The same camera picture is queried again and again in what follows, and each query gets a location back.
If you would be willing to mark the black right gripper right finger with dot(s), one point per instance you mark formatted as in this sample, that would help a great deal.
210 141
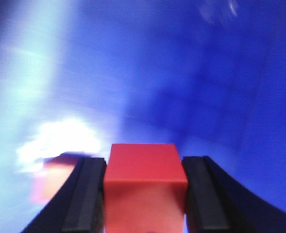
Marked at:
217 203

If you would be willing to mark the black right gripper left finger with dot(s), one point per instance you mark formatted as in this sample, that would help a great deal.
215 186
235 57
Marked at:
78 206

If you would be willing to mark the red cube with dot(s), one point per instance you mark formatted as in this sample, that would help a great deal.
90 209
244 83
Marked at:
144 189

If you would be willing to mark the large blue plastic crate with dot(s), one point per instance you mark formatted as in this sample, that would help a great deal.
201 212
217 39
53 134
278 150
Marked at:
80 75

